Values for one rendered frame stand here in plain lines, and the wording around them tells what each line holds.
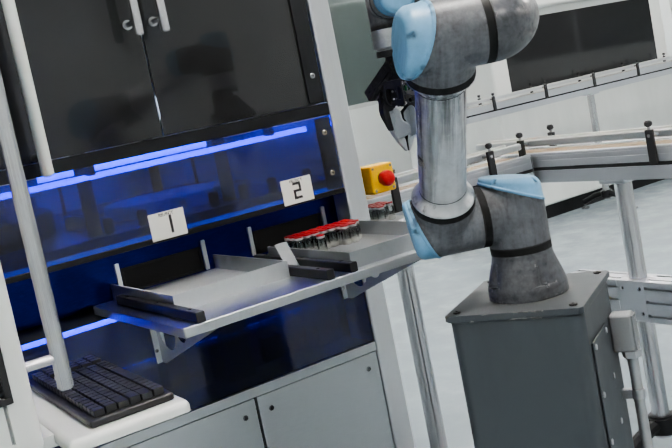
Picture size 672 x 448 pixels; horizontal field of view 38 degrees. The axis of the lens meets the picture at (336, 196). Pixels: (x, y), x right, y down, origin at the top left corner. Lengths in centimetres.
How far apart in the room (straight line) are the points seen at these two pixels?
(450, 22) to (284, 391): 113
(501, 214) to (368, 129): 631
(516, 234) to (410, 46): 48
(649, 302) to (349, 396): 92
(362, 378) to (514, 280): 74
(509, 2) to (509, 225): 46
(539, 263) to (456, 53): 49
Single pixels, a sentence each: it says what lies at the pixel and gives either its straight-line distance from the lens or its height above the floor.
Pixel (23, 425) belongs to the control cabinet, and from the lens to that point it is 151.
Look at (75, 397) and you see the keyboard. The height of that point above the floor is 83.
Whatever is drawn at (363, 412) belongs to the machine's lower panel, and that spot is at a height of 44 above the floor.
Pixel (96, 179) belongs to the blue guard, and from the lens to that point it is 209.
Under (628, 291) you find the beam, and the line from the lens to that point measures 286.
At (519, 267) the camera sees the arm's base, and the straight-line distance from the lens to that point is 181.
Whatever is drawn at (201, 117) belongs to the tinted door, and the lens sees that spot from 220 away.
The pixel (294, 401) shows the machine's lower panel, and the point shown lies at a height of 53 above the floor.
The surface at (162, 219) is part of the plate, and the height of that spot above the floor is 103.
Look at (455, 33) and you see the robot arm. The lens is 149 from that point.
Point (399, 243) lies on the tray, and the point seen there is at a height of 90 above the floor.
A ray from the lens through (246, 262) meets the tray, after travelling 214.
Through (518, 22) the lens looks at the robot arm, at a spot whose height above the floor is 129.
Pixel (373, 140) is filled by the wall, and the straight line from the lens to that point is 809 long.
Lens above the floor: 125
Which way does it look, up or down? 6 degrees down
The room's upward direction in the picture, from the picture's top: 11 degrees counter-clockwise
